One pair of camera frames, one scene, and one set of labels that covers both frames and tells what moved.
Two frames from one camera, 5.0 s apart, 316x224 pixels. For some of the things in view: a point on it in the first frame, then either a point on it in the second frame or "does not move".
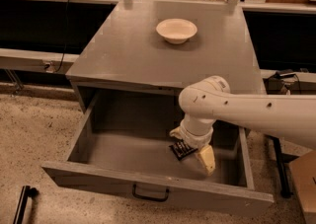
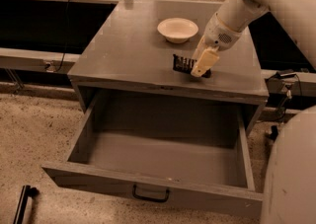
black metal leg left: (26, 192) does not move
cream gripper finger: (207, 159) → (207, 58)
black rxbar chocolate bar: (182, 150) → (185, 64)
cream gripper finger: (178, 132) → (201, 46)
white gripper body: (198, 140) → (218, 35)
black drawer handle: (150, 198) does not move
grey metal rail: (36, 61) does not move
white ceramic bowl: (176, 31) does not move
